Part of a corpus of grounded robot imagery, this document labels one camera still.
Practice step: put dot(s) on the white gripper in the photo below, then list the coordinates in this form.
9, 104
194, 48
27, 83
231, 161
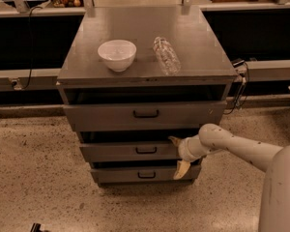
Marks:
183, 149

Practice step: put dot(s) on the grey drawer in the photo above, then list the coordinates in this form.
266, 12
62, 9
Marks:
129, 151
127, 175
144, 116

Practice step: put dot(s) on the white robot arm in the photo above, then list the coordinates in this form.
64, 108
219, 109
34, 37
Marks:
273, 160

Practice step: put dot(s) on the grey top drawer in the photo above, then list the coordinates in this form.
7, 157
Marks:
144, 116

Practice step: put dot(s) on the grey bottom drawer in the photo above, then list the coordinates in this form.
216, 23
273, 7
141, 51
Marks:
127, 175

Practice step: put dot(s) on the grey drawer cabinet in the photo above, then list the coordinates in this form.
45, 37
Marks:
206, 74

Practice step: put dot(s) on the clear plastic bottle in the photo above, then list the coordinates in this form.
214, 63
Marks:
166, 56

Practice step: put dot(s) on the white bowl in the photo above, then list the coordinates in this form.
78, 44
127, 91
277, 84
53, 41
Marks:
117, 55

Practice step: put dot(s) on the black object on floor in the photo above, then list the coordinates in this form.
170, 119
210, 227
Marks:
37, 227

